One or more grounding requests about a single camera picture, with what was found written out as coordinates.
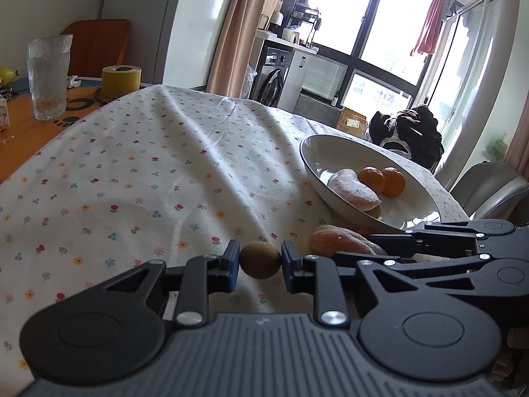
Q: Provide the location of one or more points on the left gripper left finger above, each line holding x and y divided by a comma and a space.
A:
198, 279

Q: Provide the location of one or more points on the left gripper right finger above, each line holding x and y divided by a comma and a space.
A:
332, 287

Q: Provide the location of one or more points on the brown kiwi fruit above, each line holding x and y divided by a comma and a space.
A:
260, 260

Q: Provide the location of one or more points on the large peeled pomelo segment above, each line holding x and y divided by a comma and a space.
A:
346, 184

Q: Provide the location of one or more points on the large orange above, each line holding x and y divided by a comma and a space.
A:
373, 178

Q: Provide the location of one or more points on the white kitchen cabinet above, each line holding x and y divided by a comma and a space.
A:
298, 69

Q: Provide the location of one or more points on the grey leather chair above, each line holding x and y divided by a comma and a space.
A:
490, 190

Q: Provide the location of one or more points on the right pink curtain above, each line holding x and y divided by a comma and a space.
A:
517, 156

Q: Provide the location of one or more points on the pink curtain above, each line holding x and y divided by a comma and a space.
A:
517, 156
234, 47

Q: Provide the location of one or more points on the white plate dark rim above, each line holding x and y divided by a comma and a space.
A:
323, 155

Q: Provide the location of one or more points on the floral white tablecloth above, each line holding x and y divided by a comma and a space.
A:
162, 173

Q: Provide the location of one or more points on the black clothes pile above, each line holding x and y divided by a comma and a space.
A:
410, 133

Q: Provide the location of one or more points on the cardboard box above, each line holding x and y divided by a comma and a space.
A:
352, 122

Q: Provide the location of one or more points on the grey washing machine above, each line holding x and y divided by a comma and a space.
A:
272, 69

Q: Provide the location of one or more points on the red hanging towel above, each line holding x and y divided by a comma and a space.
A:
431, 28

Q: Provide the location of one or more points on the yellow tape roll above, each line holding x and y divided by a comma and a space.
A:
117, 81

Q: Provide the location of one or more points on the orange chair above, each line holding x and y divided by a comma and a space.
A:
96, 45

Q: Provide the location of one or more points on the dish rack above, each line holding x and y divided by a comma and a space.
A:
306, 22

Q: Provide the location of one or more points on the textured drinking glass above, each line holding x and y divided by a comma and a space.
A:
48, 62

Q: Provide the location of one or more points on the green yellow fruit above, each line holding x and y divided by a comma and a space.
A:
7, 76

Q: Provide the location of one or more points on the white refrigerator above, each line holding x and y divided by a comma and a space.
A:
151, 22

